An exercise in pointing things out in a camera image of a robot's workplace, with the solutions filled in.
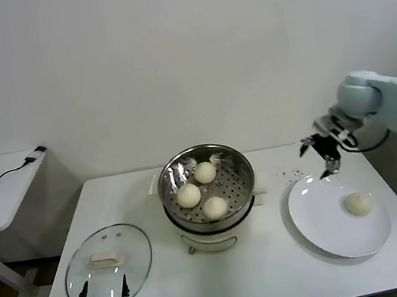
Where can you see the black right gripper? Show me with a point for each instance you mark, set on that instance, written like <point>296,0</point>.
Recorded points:
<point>327,147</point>

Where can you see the white electric cooker pot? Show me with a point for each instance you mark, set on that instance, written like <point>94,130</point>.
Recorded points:
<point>209,241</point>

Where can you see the white round plate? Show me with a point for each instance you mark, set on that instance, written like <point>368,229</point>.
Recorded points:
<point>319,219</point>

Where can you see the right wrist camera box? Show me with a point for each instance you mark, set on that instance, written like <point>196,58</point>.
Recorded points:
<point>342,135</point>

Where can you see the white steamed baozi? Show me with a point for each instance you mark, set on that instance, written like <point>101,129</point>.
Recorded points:
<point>204,172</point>
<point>188,195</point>
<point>215,207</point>
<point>357,204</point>

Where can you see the stainless steel steamer basket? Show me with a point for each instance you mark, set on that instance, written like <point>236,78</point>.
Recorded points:
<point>233,173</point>

